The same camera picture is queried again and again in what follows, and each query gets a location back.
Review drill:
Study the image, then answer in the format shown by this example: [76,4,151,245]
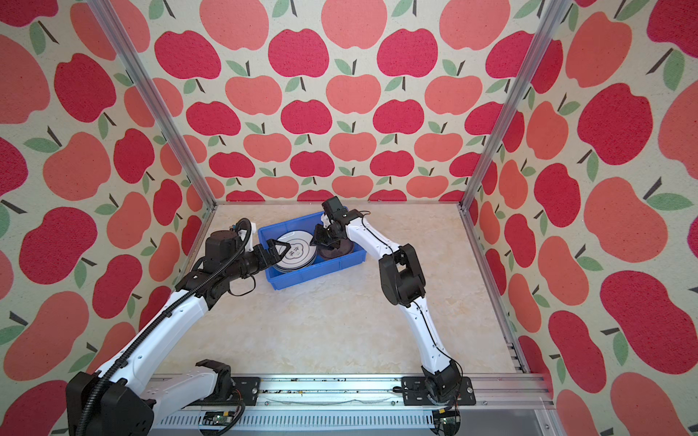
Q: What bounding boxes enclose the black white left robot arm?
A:
[67,218,291,435]

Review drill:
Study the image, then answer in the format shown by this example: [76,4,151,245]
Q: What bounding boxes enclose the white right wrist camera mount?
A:
[321,214,332,228]

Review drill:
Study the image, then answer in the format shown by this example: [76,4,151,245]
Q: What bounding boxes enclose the aluminium frame post left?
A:
[87,0,217,212]

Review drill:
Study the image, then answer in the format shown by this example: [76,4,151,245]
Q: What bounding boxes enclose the green circuit board base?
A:
[201,411,239,430]

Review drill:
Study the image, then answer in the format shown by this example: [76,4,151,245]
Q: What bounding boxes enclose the blue plastic bin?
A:
[257,212,366,290]

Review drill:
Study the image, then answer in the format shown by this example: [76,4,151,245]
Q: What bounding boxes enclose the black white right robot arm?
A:
[313,196,463,407]

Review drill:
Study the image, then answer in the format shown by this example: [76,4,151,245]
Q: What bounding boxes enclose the aluminium frame post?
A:
[87,0,217,212]
[458,1,572,214]

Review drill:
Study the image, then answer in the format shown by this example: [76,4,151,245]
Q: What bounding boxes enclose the aluminium frame post right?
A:
[458,1,572,214]

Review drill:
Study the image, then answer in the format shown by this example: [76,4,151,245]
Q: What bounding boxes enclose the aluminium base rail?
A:
[151,374,564,435]

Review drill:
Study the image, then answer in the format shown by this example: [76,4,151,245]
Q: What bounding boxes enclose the clear glass plate small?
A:
[317,241,354,260]

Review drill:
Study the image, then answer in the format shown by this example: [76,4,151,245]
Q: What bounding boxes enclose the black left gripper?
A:
[224,240,291,283]

